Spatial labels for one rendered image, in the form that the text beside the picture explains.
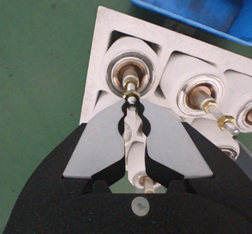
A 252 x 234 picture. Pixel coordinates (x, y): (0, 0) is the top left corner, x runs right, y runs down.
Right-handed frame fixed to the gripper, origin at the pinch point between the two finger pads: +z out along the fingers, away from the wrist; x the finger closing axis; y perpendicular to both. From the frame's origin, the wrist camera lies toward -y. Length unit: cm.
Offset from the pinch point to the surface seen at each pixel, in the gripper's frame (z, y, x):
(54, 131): 34, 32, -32
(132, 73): 7.5, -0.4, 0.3
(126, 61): 9.1, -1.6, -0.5
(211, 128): 13.7, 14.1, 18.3
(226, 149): 9.1, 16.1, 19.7
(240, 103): 9.6, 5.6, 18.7
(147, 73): 9.0, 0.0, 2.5
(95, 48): 16.4, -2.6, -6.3
